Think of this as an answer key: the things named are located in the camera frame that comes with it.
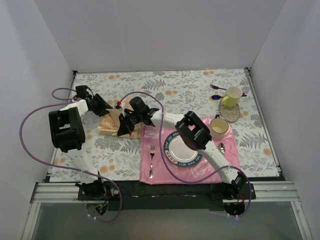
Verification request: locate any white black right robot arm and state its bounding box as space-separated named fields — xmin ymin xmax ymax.
xmin=115 ymin=96 xmax=253 ymax=201

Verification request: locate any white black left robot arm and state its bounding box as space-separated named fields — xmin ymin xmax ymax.
xmin=48 ymin=85 xmax=112 ymax=200

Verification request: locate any floral tablecloth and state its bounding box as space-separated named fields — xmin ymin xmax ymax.
xmin=48 ymin=68 xmax=281 ymax=182

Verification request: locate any pink rose placemat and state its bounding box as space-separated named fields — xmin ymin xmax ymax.
xmin=139 ymin=126 xmax=240 ymax=185

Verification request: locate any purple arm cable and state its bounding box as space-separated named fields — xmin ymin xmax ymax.
xmin=19 ymin=87 xmax=123 ymax=223
xmin=118 ymin=91 xmax=253 ymax=218

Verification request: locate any silver fork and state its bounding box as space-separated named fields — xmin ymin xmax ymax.
xmin=149 ymin=145 xmax=155 ymax=179

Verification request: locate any purple plastic spoon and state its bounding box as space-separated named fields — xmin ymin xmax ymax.
xmin=211 ymin=94 xmax=240 ymax=100

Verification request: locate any white plate teal rim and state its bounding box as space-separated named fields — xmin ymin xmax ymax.
xmin=163 ymin=131 xmax=203 ymax=167

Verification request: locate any peach satin napkin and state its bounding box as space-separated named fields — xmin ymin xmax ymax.
xmin=98 ymin=108 xmax=144 ymax=139

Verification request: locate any purple plastic fork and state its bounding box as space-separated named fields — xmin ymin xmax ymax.
xmin=210 ymin=84 xmax=226 ymax=90

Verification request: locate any yellow green mug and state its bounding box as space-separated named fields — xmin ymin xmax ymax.
xmin=220 ymin=86 xmax=243 ymax=108

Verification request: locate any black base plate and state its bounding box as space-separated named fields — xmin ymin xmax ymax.
xmin=75 ymin=181 xmax=256 ymax=211

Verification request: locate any cream enamel mug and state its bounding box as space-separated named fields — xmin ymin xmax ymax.
xmin=209 ymin=114 xmax=229 ymax=140

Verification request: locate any speckled round coaster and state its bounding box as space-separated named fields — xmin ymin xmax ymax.
xmin=219 ymin=102 xmax=240 ymax=123

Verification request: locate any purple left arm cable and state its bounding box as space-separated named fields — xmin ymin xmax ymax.
xmin=19 ymin=87 xmax=123 ymax=223

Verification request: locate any silver spoon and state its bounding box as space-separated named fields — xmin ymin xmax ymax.
xmin=218 ymin=142 xmax=226 ymax=154

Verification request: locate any aluminium frame rail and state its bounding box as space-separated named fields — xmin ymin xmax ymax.
xmin=22 ymin=180 xmax=312 ymax=240

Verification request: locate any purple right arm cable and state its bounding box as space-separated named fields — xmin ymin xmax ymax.
xmin=118 ymin=91 xmax=253 ymax=218

